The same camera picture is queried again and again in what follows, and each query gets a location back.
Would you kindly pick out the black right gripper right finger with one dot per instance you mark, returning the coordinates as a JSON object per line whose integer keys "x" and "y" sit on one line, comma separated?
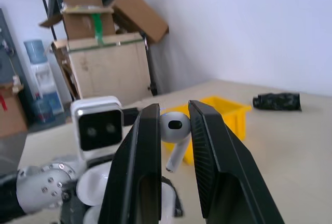
{"x": 220, "y": 177}

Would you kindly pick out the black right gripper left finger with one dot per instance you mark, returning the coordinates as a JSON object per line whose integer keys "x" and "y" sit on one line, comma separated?
{"x": 135, "y": 172}

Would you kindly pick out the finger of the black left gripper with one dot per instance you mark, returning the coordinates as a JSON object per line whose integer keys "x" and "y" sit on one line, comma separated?
{"x": 72, "y": 206}
{"x": 176, "y": 200}

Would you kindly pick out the white earbud case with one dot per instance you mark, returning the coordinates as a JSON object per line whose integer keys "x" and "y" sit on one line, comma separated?
{"x": 92, "y": 185}

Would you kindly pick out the white earbud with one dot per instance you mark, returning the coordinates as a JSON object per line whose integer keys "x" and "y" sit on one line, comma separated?
{"x": 173, "y": 130}

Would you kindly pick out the yellow plastic bin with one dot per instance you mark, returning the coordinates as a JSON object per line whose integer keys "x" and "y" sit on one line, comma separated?
{"x": 233, "y": 115}

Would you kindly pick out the black rolled bag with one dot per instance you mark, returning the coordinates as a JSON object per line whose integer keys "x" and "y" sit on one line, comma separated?
{"x": 277, "y": 101}

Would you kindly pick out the large cardboard box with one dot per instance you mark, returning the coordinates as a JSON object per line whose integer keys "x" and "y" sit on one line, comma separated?
{"x": 109, "y": 68}

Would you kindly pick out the cardboard box red tape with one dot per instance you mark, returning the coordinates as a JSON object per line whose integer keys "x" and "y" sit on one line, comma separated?
{"x": 11, "y": 112}

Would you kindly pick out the white water dispenser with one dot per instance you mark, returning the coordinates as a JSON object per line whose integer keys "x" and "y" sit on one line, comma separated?
{"x": 45, "y": 91}

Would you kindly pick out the blue water bottle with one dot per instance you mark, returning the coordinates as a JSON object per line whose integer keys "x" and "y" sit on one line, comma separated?
{"x": 35, "y": 51}

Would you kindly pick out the grey metal cabinet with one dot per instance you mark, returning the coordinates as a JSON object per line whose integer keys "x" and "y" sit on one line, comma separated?
{"x": 10, "y": 60}

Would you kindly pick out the tilted open cardboard box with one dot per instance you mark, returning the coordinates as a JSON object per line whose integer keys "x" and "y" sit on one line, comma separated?
{"x": 140, "y": 14}

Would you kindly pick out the open cardboard box green tape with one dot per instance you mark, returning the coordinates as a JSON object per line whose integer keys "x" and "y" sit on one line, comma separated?
{"x": 83, "y": 19}

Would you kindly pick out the black metal shelf rack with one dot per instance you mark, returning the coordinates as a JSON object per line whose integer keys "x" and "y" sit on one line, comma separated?
{"x": 52, "y": 6}

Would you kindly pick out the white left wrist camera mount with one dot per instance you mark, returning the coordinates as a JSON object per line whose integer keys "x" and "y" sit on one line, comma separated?
{"x": 99, "y": 120}

